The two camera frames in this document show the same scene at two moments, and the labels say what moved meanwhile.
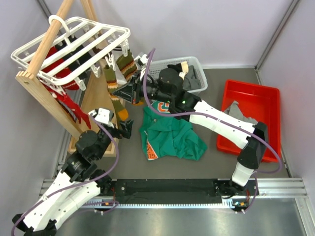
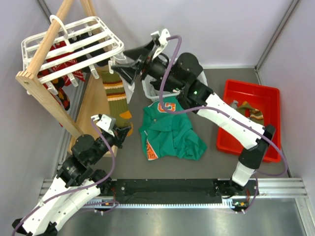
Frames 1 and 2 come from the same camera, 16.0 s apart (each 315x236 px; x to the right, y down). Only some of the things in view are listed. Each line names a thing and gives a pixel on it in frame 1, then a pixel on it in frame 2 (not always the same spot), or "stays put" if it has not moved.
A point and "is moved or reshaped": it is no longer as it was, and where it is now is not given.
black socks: x=77 y=58 to x=87 y=69
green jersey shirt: x=164 y=136 stays put
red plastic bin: x=261 y=103 stays put
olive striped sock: x=127 y=66 is moved or reshaped
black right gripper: x=128 y=92 to x=129 y=72
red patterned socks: x=59 y=68 to x=66 y=72
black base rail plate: x=169 y=191 stays put
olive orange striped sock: x=110 y=75 to x=255 y=115
